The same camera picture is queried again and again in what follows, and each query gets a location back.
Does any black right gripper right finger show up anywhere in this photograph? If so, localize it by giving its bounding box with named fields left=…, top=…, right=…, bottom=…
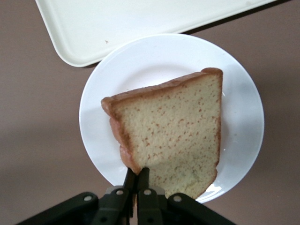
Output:
left=136, top=167, right=165, bottom=225

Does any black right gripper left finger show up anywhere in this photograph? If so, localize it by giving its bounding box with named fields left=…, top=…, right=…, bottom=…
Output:
left=91, top=167, right=136, bottom=225

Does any toy bread slice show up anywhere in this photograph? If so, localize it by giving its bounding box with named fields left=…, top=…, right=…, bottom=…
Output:
left=101, top=67, right=224, bottom=200

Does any white round plate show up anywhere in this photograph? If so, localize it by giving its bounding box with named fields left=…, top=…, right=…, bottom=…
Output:
left=79, top=33, right=265, bottom=204

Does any cream tray with bear print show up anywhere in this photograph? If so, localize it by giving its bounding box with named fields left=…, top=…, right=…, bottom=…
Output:
left=34, top=0, right=282, bottom=68

